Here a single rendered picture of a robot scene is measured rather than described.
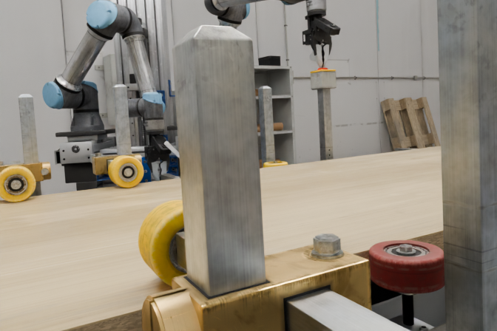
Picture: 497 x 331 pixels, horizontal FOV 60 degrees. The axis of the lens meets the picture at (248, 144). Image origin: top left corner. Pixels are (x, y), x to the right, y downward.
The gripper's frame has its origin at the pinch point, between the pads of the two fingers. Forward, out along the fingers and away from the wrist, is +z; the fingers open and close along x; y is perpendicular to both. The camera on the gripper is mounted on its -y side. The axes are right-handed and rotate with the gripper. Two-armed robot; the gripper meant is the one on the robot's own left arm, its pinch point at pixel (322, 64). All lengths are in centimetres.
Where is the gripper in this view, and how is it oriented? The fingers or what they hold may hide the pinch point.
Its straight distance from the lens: 168.7
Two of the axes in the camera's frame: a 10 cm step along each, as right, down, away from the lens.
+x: -8.8, 0.8, -4.7
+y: -4.7, -0.3, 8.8
